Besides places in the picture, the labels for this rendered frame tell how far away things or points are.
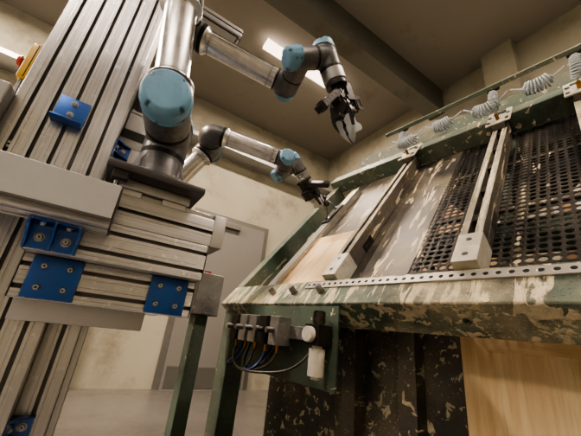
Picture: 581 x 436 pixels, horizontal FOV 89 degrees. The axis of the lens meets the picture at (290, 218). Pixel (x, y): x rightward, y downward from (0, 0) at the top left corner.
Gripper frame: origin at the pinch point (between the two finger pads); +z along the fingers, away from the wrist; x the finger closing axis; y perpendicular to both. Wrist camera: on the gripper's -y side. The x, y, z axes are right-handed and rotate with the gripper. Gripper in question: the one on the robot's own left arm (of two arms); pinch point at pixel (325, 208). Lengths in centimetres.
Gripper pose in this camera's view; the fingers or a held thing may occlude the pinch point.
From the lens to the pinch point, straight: 168.8
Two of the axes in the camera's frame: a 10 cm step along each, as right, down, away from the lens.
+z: 5.1, 8.3, 2.3
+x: -2.9, 4.2, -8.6
